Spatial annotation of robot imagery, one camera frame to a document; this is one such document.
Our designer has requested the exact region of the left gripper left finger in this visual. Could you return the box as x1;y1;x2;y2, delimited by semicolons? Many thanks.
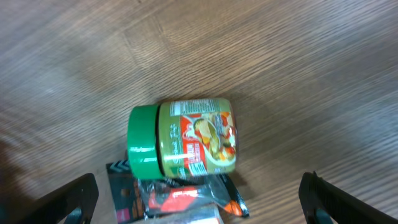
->
1;173;99;224

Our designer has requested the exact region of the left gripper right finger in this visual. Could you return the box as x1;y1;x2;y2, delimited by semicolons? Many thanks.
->
298;172;397;224

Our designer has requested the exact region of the red black snack packet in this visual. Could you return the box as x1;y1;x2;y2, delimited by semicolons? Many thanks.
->
106;160;249;223

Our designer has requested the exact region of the green lidded jar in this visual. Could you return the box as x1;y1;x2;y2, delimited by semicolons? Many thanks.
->
127;98;238;180

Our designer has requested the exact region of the red white snack packet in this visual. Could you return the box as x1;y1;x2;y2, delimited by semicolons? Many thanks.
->
137;204;224;224

